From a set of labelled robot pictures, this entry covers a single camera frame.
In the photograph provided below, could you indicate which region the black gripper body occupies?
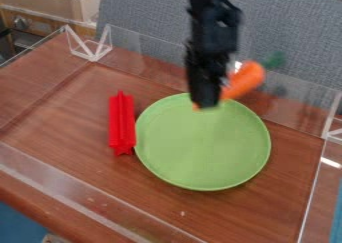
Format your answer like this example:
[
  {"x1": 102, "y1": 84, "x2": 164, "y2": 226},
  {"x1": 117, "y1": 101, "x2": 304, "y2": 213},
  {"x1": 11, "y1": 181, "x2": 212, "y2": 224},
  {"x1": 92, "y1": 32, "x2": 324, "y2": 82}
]
[{"x1": 186, "y1": 0, "x2": 241, "y2": 65}]

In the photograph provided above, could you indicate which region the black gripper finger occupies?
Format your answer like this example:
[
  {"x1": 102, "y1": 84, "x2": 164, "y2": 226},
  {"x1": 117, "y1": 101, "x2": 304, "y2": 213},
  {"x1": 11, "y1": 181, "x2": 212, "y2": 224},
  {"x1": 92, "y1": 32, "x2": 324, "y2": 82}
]
[{"x1": 189, "y1": 61, "x2": 227, "y2": 109}]

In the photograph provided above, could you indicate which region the orange toy carrot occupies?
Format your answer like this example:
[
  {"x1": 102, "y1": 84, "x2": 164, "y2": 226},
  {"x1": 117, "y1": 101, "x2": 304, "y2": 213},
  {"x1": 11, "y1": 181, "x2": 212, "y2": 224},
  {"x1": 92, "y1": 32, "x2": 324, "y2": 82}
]
[{"x1": 190, "y1": 50, "x2": 287, "y2": 111}]

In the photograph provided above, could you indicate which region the green round plate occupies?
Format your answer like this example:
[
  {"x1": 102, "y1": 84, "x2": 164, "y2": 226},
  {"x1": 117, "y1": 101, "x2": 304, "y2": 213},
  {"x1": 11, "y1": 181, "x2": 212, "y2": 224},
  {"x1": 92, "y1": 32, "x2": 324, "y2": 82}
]
[{"x1": 134, "y1": 94, "x2": 271, "y2": 191}]

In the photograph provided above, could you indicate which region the cardboard box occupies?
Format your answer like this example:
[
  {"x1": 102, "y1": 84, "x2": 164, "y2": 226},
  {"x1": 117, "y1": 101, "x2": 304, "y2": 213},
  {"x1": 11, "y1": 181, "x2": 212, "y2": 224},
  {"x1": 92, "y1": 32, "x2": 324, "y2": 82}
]
[{"x1": 0, "y1": 0, "x2": 100, "y2": 21}]

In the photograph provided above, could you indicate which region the wooden shelf with knob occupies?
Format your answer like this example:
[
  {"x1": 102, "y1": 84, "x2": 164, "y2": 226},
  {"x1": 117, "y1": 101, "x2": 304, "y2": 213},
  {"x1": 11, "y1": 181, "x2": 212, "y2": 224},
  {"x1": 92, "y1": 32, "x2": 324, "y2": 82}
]
[{"x1": 0, "y1": 4, "x2": 97, "y2": 41}]

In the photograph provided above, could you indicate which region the clear acrylic triangle bracket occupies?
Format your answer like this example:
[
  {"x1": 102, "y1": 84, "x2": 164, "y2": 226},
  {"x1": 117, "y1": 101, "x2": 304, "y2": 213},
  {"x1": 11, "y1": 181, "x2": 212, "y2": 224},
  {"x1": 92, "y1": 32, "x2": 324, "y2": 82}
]
[{"x1": 65, "y1": 26, "x2": 112, "y2": 62}]

